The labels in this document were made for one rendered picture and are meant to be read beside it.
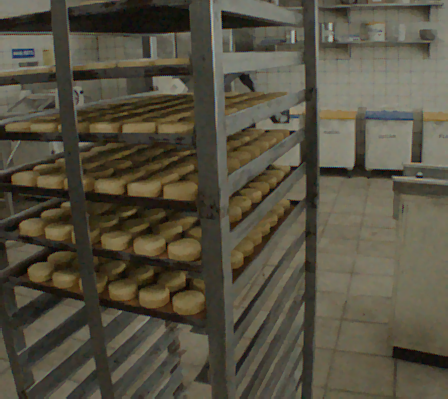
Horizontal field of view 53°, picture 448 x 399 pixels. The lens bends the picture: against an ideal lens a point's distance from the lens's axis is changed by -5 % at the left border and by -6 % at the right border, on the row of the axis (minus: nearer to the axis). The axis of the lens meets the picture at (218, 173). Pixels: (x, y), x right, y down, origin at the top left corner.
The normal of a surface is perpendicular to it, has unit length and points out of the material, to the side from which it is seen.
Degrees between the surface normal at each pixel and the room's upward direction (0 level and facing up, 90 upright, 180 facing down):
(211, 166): 90
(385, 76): 90
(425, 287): 90
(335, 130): 92
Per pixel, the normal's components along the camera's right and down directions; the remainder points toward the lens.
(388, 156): -0.35, 0.29
